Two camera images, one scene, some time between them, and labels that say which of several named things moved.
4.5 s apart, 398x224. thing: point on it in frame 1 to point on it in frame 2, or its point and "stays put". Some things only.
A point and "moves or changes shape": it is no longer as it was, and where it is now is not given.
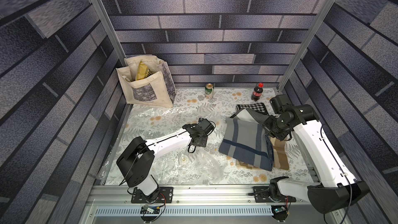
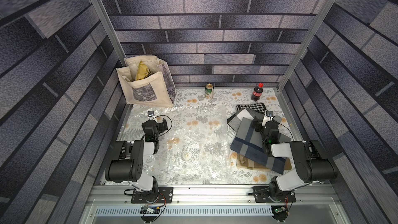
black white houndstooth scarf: (259, 107) stays put
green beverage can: (209, 91) stays put
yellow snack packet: (142, 71) stays put
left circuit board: (147, 209) stays put
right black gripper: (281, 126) to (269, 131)
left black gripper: (205, 141) to (160, 125)
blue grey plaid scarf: (245, 141) moves or changes shape
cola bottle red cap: (257, 92) stays put
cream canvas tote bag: (158, 89) stays put
